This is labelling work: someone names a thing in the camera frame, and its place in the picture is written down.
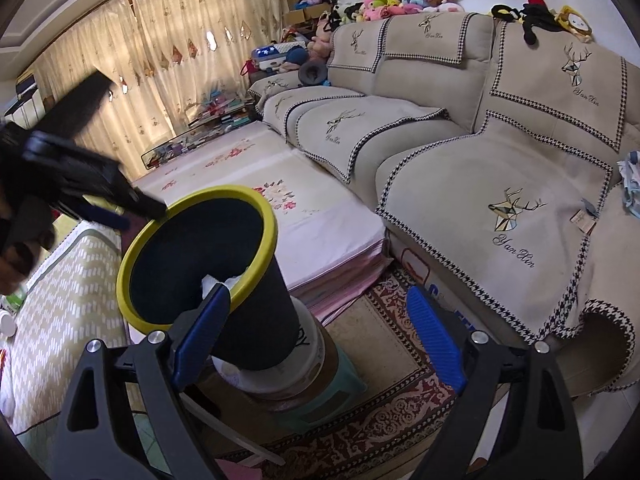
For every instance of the white floral floor mat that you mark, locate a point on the white floral floor mat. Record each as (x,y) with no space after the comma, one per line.
(330,247)

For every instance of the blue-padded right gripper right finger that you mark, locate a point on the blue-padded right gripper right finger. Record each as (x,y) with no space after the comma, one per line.
(538,437)

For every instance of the beige sectional sofa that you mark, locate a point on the beige sectional sofa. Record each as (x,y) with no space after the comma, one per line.
(494,166)

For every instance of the cream zigzag tablecloth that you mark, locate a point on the cream zigzag tablecloth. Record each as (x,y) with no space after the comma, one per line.
(70,300)

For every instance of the red patterned rug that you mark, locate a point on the red patterned rug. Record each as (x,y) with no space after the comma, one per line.
(385,433)

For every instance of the pile of plush toys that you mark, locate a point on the pile of plush toys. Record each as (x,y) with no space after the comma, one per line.
(373,10)

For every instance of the row of books on floor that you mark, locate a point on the row of books on floor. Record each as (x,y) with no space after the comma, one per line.
(222,113)

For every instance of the beige patterned curtain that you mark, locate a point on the beige patterned curtain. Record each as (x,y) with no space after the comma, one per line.
(165,58)

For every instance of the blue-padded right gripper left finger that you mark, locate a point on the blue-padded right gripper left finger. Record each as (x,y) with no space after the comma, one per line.
(97,437)

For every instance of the person's left hand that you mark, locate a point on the person's left hand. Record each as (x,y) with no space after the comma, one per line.
(16,263)

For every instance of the yellow-rimmed black trash bin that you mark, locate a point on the yellow-rimmed black trash bin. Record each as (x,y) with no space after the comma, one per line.
(228,231)

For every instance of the teal plastic stool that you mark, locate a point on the teal plastic stool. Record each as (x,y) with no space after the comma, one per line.
(334,389)

